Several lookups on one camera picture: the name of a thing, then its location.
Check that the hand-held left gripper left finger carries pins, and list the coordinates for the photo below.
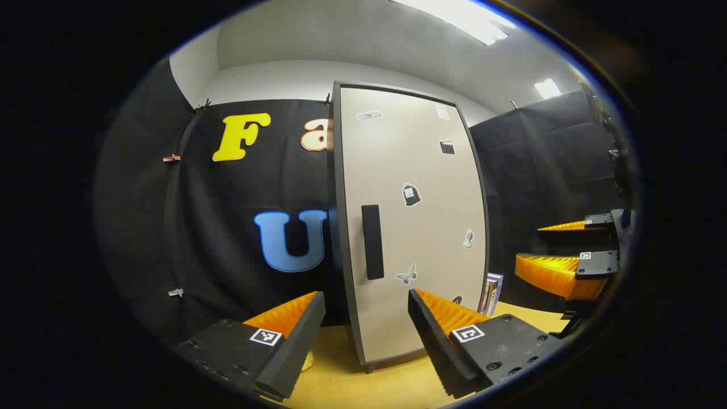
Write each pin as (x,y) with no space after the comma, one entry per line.
(295,352)

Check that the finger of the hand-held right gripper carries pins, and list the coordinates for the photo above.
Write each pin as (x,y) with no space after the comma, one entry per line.
(596,220)
(596,264)

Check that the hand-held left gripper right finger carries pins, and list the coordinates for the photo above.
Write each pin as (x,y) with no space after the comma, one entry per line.
(437,346)

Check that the beige cabinet door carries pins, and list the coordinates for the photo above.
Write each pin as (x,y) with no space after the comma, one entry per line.
(431,255)

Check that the grey cabinet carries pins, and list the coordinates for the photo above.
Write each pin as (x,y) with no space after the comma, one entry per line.
(336,199)

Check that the yellow lumpy object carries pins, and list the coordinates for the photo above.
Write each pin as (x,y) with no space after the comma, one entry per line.
(307,361)

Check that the white book stack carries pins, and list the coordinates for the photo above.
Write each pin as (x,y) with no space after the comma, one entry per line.
(493,295)

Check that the small ceiling light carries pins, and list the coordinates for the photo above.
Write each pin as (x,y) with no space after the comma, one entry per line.
(547,88)

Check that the black backdrop cloth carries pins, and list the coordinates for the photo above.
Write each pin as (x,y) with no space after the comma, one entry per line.
(216,227)

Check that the red cloth clip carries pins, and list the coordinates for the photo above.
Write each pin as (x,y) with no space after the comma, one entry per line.
(171,158)

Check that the large ceiling light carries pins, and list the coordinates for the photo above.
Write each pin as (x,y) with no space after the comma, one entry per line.
(448,17)

